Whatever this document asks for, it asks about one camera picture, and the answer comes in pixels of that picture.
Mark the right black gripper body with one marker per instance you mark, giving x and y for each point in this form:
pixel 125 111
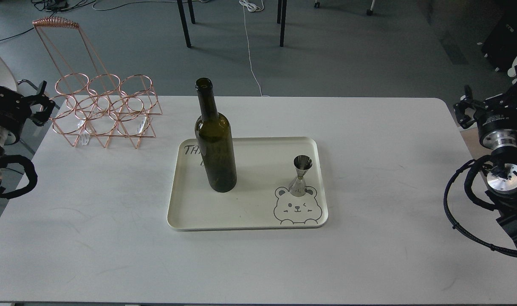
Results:
pixel 496 114

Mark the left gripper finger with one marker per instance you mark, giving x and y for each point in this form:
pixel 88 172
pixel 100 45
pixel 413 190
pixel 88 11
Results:
pixel 40 117
pixel 39 96

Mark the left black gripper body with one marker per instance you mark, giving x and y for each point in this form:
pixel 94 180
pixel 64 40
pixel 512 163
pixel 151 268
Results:
pixel 14 109

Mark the dark green wine bottle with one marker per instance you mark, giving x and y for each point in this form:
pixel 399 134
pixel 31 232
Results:
pixel 213 133

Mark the silver metal jigger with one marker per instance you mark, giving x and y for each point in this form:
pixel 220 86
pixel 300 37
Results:
pixel 302 164

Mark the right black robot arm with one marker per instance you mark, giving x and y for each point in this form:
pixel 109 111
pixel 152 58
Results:
pixel 491 180

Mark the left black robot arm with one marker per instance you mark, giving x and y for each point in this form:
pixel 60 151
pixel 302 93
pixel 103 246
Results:
pixel 9 138

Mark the black table legs left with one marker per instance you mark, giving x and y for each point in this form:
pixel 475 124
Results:
pixel 183 19

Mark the black table legs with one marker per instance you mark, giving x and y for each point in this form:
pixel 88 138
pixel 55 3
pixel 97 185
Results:
pixel 281 19
pixel 183 19

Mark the black table legs right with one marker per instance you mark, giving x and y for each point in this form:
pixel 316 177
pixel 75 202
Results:
pixel 281 19

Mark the cream bear tray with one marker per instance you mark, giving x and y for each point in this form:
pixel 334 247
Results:
pixel 260 199

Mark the copper wire bottle rack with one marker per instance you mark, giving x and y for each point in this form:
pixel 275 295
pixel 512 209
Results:
pixel 97 105

